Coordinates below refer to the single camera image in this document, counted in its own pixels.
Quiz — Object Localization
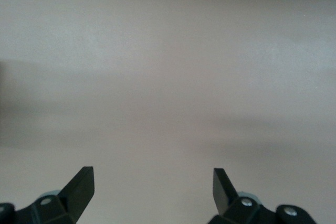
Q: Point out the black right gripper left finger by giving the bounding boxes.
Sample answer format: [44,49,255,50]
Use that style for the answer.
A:
[0,166,95,224]

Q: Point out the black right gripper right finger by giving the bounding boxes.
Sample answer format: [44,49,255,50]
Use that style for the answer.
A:
[208,167,316,224]

